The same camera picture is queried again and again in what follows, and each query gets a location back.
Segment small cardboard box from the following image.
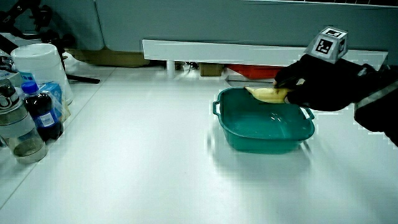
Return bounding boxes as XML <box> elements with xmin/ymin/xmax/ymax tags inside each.
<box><xmin>198</xmin><ymin>63</ymin><xmax>224</xmax><ymax>77</ymax></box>

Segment person's right forearm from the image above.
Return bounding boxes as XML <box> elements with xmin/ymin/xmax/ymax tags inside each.
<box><xmin>353</xmin><ymin>63</ymin><xmax>398</xmax><ymax>147</ymax></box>

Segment white plastic bucket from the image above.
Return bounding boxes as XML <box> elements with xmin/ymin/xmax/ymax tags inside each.
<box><xmin>11</xmin><ymin>43</ymin><xmax>74</xmax><ymax>105</ymax></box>

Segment clear water bottle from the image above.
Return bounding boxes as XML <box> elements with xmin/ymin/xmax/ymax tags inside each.
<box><xmin>0</xmin><ymin>78</ymin><xmax>49</xmax><ymax>165</ymax></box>

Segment dark soda bottle blue cap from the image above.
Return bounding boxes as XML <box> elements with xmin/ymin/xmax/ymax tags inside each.
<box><xmin>21</xmin><ymin>80</ymin><xmax>64</xmax><ymax>142</ymax></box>

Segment person's right hand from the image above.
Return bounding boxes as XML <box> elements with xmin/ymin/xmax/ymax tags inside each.
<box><xmin>273</xmin><ymin>26</ymin><xmax>369</xmax><ymax>112</ymax></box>

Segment yellow banana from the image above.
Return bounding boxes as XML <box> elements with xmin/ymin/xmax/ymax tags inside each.
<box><xmin>244</xmin><ymin>86</ymin><xmax>293</xmax><ymax>104</ymax></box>

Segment small blue packet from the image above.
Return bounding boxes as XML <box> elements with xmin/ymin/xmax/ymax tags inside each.
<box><xmin>18</xmin><ymin>72</ymin><xmax>35</xmax><ymax>83</ymax></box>

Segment blue carton box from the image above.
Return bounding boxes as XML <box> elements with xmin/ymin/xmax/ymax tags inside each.
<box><xmin>38</xmin><ymin>81</ymin><xmax>72</xmax><ymax>123</ymax></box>

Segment flat brown cardboard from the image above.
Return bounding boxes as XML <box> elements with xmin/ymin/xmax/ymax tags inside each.
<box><xmin>66</xmin><ymin>48</ymin><xmax>150</xmax><ymax>68</ymax></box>

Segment white background desk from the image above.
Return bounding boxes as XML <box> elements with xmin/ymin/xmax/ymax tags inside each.
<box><xmin>142</xmin><ymin>39</ymin><xmax>389</xmax><ymax>79</ymax></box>

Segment teal plastic basin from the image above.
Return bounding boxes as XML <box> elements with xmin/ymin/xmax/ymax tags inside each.
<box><xmin>212</xmin><ymin>86</ymin><xmax>315</xmax><ymax>154</ymax></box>

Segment black tripod stand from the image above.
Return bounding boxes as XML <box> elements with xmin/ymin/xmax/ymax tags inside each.
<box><xmin>0</xmin><ymin>0</ymin><xmax>101</xmax><ymax>85</ymax></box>

